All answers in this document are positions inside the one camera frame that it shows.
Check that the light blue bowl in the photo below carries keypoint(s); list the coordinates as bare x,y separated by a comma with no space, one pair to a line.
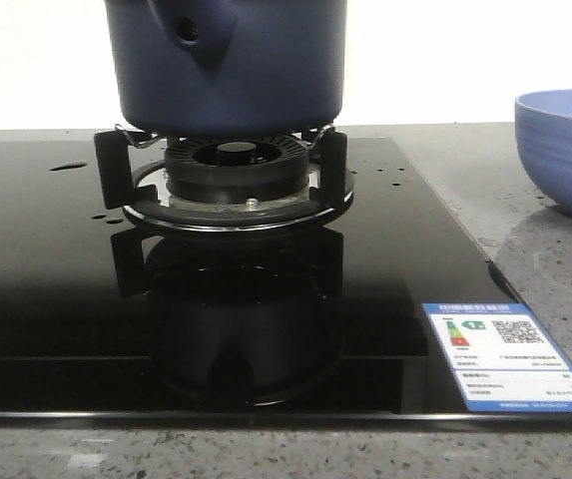
543,133

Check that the black pot support grate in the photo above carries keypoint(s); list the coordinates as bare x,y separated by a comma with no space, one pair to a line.
144,197

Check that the dark blue cooking pot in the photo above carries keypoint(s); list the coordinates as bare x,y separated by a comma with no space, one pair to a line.
228,68

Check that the black gas burner head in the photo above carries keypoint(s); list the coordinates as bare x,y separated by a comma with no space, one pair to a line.
230,171

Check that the black glass gas hob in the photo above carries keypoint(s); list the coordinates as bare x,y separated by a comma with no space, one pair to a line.
102,323

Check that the blue energy rating label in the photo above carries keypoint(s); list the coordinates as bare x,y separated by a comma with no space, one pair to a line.
501,358

